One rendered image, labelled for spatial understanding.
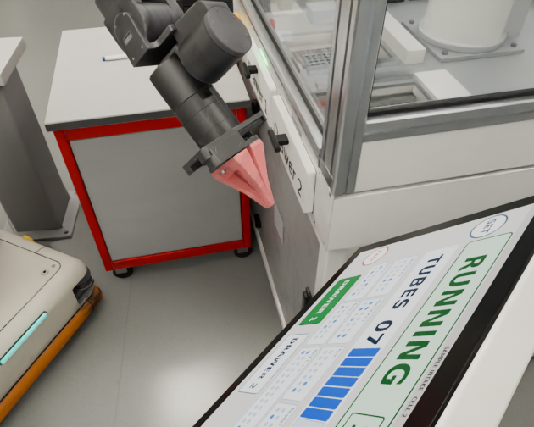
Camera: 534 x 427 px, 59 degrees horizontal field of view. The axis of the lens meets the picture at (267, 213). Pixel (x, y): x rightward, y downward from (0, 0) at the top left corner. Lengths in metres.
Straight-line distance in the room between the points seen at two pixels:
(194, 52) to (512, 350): 0.40
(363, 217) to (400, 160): 0.13
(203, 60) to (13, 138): 1.49
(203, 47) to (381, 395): 0.37
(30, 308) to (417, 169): 1.22
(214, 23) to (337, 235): 0.51
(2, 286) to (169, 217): 0.56
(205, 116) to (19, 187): 1.61
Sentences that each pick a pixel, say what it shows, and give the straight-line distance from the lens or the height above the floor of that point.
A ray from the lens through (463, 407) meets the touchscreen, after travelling 0.35.
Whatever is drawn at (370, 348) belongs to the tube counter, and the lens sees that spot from 0.44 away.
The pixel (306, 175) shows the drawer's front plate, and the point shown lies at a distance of 0.90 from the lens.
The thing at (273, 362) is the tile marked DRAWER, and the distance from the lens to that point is 0.56.
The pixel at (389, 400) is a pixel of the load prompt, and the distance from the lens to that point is 0.37.
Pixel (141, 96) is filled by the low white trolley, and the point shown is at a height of 0.76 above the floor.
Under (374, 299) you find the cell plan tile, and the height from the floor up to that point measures 1.07.
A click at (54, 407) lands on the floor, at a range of 1.76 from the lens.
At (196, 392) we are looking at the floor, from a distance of 1.66.
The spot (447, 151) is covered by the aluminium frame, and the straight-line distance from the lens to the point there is 0.87.
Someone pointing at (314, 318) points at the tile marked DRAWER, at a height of 1.01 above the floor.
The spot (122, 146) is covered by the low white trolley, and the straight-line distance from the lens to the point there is 1.51.
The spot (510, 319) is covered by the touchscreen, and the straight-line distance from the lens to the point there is 0.40.
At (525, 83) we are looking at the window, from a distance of 0.89.
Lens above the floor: 1.49
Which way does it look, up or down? 45 degrees down
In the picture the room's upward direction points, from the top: straight up
